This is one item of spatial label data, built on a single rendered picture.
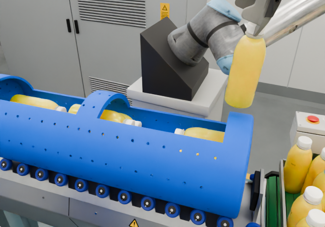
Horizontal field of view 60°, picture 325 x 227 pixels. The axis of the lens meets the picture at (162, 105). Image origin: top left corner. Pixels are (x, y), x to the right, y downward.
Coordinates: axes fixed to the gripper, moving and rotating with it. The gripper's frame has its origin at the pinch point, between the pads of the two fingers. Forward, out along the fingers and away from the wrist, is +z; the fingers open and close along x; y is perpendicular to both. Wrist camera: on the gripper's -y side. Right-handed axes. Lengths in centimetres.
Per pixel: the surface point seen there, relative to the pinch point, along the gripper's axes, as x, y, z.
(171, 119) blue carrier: -10.3, 12.1, 40.7
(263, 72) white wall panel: -211, -123, 150
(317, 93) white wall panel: -182, -179, 152
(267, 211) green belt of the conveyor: 13, -20, 55
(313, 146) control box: -3, -36, 41
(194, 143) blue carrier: 12.2, 9.8, 26.0
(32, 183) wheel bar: 3, 57, 63
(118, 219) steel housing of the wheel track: 15, 27, 61
